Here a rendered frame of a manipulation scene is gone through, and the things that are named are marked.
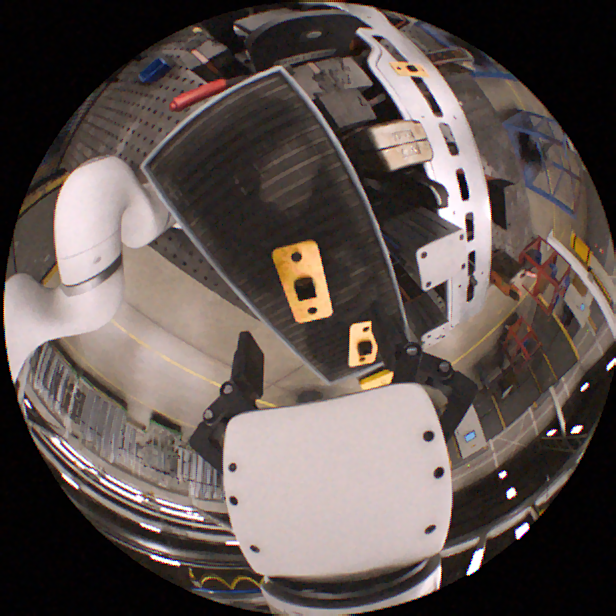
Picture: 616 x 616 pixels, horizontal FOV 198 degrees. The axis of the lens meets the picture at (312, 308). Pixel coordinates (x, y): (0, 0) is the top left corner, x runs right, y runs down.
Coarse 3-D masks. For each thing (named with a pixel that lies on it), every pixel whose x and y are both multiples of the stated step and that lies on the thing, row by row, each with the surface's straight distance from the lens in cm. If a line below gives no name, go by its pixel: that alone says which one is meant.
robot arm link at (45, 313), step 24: (120, 264) 30; (24, 288) 29; (48, 288) 34; (72, 288) 29; (96, 288) 28; (120, 288) 31; (24, 312) 28; (48, 312) 29; (72, 312) 29; (96, 312) 29; (24, 336) 29; (48, 336) 29; (24, 360) 33
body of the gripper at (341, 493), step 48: (240, 432) 10; (288, 432) 9; (336, 432) 8; (384, 432) 8; (432, 432) 9; (240, 480) 10; (288, 480) 8; (336, 480) 8; (384, 480) 8; (432, 480) 9; (240, 528) 10; (288, 528) 9; (336, 528) 8; (384, 528) 8; (432, 528) 9; (288, 576) 10; (336, 576) 10; (384, 576) 10
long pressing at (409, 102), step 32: (384, 32) 54; (384, 64) 44; (416, 96) 43; (448, 96) 49; (448, 160) 43; (480, 160) 52; (448, 192) 43; (480, 192) 51; (480, 224) 53; (480, 256) 57; (448, 288) 53; (480, 288) 65
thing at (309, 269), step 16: (272, 256) 17; (288, 256) 17; (304, 256) 17; (288, 272) 18; (304, 272) 18; (320, 272) 18; (288, 288) 19; (320, 288) 19; (304, 304) 20; (320, 304) 20; (304, 320) 21
